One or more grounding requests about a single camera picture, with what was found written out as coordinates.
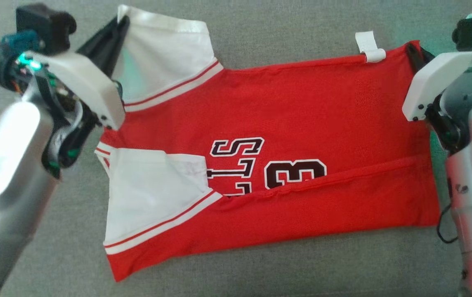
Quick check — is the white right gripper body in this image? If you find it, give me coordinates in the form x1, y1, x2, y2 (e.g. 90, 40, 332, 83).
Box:
401, 49, 472, 123

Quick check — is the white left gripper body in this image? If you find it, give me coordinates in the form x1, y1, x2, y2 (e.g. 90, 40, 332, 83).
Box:
33, 51, 126, 131

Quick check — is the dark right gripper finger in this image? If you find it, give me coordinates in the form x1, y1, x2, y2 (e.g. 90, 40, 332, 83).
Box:
406, 42, 423, 73
420, 45, 437, 63

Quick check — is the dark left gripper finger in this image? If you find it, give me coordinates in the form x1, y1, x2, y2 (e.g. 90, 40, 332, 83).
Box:
97, 15, 130, 79
77, 18, 121, 63

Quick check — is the red and white basketball jersey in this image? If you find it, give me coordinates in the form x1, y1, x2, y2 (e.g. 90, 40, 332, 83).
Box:
94, 4, 441, 283

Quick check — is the grey fabric sofa seat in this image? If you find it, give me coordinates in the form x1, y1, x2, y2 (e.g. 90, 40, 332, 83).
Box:
0, 0, 472, 297

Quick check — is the blue left camera cable connector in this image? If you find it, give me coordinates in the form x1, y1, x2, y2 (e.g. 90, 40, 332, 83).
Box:
0, 33, 41, 53

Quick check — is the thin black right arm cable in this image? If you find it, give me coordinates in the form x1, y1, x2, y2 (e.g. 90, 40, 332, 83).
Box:
437, 203, 460, 244

